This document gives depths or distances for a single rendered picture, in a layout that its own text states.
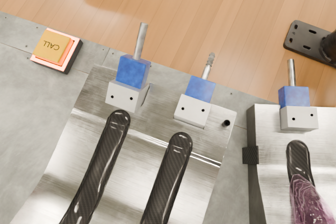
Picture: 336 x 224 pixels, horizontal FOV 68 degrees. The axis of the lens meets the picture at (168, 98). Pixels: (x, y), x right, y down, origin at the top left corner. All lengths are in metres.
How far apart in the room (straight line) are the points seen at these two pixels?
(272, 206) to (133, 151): 0.23
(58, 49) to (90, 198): 0.30
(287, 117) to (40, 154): 0.46
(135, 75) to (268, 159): 0.26
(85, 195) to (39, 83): 0.27
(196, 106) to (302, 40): 0.31
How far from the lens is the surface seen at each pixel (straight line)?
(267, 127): 0.47
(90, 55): 0.57
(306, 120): 0.46
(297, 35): 0.61
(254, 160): 0.45
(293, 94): 0.48
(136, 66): 0.38
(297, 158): 0.49
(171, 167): 0.41
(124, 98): 0.38
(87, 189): 0.44
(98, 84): 0.44
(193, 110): 0.38
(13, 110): 0.60
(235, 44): 0.57
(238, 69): 0.54
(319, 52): 0.61
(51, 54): 0.56
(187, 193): 0.41
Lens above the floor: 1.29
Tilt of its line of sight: 75 degrees down
